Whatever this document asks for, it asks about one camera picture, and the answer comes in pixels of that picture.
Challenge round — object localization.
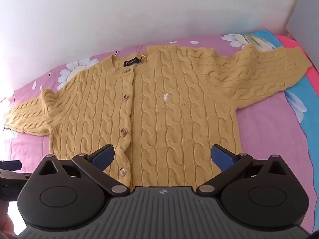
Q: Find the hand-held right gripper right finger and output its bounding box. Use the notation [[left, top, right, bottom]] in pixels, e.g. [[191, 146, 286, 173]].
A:
[[196, 144, 283, 197]]

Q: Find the yellow cable-knit cardigan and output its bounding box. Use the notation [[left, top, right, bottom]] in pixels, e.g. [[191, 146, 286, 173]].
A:
[[4, 44, 314, 188]]

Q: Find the pink floral bed sheet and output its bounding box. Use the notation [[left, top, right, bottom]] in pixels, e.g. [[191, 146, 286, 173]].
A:
[[0, 29, 319, 229]]

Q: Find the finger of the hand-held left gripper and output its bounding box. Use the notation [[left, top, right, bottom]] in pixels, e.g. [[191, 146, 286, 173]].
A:
[[0, 170, 33, 188], [0, 160, 22, 172]]

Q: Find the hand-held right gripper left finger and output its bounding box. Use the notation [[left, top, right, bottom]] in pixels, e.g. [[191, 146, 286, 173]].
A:
[[37, 144, 130, 196]]

